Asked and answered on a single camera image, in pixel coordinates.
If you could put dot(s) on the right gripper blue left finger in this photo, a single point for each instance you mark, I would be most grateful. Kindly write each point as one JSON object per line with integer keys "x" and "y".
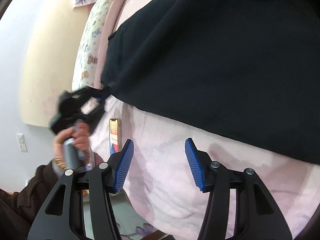
{"x": 61, "y": 216}

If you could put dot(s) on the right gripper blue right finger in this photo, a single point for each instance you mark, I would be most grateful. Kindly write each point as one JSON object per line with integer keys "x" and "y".
{"x": 257, "y": 214}

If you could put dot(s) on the black pants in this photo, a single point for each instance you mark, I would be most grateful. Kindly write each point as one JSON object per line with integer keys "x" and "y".
{"x": 247, "y": 70}

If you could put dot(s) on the dark brown sleeve forearm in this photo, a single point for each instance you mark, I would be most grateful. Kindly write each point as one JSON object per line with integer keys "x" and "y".
{"x": 18, "y": 210}

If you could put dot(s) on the person left hand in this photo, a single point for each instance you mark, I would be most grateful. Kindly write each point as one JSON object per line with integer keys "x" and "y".
{"x": 80, "y": 134}

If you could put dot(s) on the floral pillow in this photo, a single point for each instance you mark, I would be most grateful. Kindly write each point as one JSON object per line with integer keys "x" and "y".
{"x": 87, "y": 56}

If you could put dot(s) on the smartphone on bed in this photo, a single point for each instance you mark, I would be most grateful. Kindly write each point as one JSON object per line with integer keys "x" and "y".
{"x": 115, "y": 135}

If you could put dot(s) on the beige headboard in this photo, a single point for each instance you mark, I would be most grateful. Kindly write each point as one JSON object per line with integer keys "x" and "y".
{"x": 50, "y": 59}

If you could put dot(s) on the wall light switch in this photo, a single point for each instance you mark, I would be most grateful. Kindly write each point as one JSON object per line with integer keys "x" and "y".
{"x": 21, "y": 142}

